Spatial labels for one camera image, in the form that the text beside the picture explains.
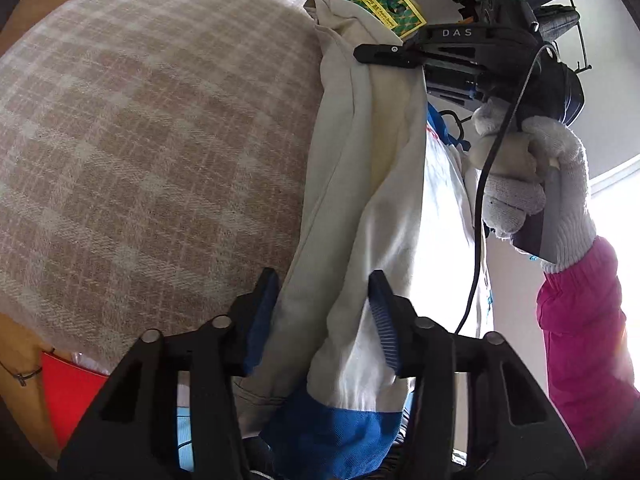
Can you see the person's right hand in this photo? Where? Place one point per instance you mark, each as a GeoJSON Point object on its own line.
{"type": "Point", "coordinates": [510, 200]}

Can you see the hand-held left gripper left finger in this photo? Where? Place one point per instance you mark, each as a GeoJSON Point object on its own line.
{"type": "Point", "coordinates": [260, 320]}

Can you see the window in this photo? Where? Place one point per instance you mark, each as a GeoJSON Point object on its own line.
{"type": "Point", "coordinates": [617, 210]}

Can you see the grey plaid coat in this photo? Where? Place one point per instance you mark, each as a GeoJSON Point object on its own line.
{"type": "Point", "coordinates": [560, 20]}

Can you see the black metal clothes rack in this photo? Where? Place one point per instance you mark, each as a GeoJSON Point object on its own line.
{"type": "Point", "coordinates": [575, 20]}

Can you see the yellow and green box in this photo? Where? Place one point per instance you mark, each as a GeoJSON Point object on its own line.
{"type": "Point", "coordinates": [380, 0]}

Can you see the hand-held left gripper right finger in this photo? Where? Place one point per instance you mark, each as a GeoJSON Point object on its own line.
{"type": "Point", "coordinates": [384, 327]}

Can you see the red box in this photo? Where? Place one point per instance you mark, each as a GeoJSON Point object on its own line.
{"type": "Point", "coordinates": [75, 400]}

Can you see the person's striped garment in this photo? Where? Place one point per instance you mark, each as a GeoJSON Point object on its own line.
{"type": "Point", "coordinates": [402, 460]}

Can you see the grey and blue jacket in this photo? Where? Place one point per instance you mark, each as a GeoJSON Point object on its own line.
{"type": "Point", "coordinates": [350, 185]}

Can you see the beige plaid blanket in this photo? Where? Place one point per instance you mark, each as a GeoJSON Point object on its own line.
{"type": "Point", "coordinates": [150, 160]}

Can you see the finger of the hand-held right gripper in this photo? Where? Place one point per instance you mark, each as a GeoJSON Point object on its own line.
{"type": "Point", "coordinates": [457, 91]}
{"type": "Point", "coordinates": [385, 54]}

